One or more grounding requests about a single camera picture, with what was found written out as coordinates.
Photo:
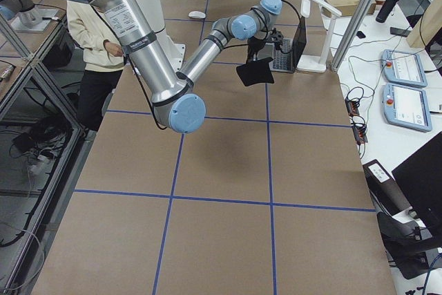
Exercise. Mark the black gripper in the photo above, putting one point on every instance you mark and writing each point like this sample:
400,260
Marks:
254,45

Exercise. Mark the white computer mouse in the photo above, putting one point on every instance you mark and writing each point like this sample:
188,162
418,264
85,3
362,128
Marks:
196,15

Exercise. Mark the black mouse pad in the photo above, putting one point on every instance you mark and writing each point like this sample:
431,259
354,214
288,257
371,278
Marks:
256,72

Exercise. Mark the black water bottle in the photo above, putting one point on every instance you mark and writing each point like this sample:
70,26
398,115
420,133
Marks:
385,10

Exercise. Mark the black monitor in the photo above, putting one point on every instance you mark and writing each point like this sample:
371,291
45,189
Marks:
419,178

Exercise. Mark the aluminium frame post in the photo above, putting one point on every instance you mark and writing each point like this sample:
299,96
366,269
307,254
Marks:
350,33

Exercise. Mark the near teach pendant tablet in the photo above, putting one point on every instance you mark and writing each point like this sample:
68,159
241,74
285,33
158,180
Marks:
407,107

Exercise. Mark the cardboard box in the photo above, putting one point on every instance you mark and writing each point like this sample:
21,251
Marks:
347,7

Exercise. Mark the grey laptop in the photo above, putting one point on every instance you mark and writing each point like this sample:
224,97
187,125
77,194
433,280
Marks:
287,56

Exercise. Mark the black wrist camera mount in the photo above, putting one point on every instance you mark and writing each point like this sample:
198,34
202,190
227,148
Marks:
276,38

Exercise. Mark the person in cream sweater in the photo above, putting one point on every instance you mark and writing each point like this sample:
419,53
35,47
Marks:
103,56

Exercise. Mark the white desk lamp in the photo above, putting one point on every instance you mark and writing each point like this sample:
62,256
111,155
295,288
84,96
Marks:
316,62

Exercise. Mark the black box with label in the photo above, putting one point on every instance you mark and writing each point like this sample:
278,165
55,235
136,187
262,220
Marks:
385,188

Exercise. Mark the far teach pendant tablet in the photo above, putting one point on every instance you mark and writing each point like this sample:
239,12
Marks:
404,68

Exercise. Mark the teach pendant tablet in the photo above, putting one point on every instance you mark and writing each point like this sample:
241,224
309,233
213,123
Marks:
404,68
407,107

